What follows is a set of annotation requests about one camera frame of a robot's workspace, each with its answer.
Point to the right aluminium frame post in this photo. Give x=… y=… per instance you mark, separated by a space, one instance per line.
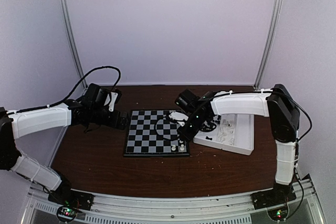
x=276 y=10

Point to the right controller board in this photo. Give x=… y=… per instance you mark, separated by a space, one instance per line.
x=278 y=214

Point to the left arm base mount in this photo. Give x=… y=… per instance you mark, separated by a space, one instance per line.
x=66 y=196

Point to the black white chessboard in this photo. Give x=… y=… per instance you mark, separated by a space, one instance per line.
x=152 y=134

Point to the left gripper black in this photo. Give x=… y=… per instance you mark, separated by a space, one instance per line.
x=122 y=125

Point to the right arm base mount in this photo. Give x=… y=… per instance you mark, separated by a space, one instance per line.
x=279 y=194

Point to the white plastic tray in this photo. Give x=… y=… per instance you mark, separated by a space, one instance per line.
x=244 y=134

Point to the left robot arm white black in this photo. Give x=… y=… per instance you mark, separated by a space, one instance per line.
x=16 y=124

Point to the left aluminium frame post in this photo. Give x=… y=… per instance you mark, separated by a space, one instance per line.
x=71 y=38

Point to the left controller board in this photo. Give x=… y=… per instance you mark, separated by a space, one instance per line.
x=66 y=214

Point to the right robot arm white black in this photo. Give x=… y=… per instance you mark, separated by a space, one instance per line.
x=277 y=105

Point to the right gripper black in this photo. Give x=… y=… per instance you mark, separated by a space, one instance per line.
x=185 y=136

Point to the controller board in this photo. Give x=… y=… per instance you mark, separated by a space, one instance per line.
x=66 y=214
x=278 y=214

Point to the aluminium frame post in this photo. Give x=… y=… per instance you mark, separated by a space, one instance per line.
x=71 y=38
x=276 y=10

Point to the white chess pieces pile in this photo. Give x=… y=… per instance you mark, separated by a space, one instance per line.
x=226 y=132

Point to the black chess pieces lower cluster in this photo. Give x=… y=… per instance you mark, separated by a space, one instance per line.
x=208 y=127

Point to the aluminium front rail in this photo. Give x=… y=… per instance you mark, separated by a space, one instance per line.
x=236 y=208

